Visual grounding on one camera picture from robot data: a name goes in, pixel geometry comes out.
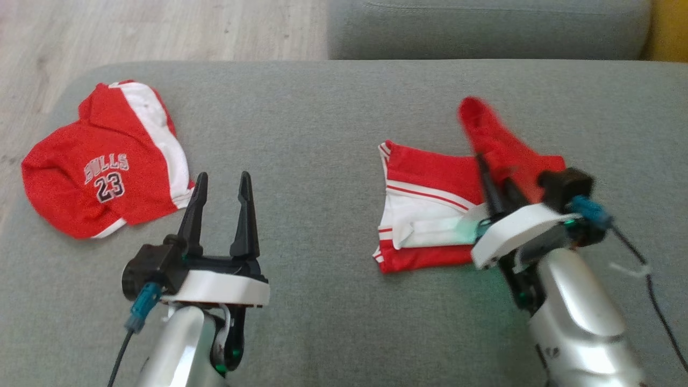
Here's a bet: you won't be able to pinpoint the yellow sofa back cushion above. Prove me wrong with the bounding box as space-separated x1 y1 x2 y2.
642 0 688 63

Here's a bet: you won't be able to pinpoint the white cable tape tag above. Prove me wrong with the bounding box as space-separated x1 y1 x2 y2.
609 260 652 279

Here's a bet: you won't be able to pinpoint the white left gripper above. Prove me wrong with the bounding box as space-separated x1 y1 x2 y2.
160 171 271 309

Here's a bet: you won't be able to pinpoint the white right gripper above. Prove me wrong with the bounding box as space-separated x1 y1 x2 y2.
471 154 582 270

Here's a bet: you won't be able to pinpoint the red basketball jersey white sleeves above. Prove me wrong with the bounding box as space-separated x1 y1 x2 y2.
372 97 568 275

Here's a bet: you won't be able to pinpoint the large grey fabric ottoman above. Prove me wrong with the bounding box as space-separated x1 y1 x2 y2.
0 59 688 387

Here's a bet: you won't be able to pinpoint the red basketball shorts white stripe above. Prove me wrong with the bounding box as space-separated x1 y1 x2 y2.
21 81 195 240

